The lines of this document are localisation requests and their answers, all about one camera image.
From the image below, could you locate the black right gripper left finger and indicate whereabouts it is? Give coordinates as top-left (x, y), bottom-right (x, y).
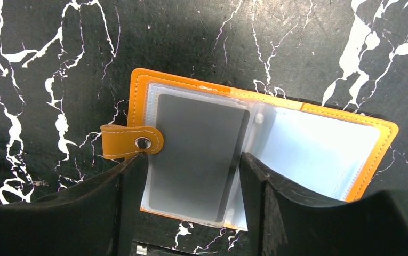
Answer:
top-left (0, 153), bottom-right (148, 255)

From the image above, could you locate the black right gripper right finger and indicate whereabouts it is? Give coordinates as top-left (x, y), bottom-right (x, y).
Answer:
top-left (239, 153), bottom-right (408, 255)

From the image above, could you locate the black credit card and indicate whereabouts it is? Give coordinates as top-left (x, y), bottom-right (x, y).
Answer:
top-left (147, 94), bottom-right (250, 224)

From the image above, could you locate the orange leather card holder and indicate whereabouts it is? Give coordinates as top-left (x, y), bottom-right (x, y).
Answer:
top-left (101, 68), bottom-right (399, 231)

